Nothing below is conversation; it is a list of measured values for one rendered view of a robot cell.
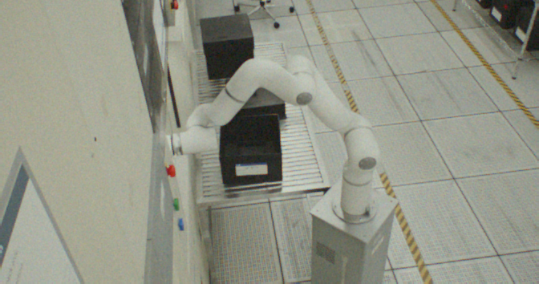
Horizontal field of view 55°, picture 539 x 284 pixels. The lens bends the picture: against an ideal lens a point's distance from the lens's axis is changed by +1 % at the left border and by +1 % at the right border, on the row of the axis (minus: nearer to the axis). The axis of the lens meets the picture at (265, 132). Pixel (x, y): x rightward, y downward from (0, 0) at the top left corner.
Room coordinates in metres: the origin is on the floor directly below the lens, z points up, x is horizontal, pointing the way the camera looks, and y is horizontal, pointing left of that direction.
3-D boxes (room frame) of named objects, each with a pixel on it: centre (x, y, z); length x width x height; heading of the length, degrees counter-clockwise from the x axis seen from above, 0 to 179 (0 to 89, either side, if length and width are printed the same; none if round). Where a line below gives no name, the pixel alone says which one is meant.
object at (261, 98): (2.21, 0.05, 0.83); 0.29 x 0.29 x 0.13; 7
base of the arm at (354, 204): (1.47, -0.36, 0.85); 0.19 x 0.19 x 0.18
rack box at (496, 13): (3.95, -2.13, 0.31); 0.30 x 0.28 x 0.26; 5
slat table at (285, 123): (2.21, 0.08, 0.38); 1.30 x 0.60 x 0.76; 5
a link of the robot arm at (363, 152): (1.43, -0.36, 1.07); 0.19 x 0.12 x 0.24; 2
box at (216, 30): (2.63, 0.19, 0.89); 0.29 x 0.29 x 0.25; 7
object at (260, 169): (1.78, 0.07, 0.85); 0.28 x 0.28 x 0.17; 0
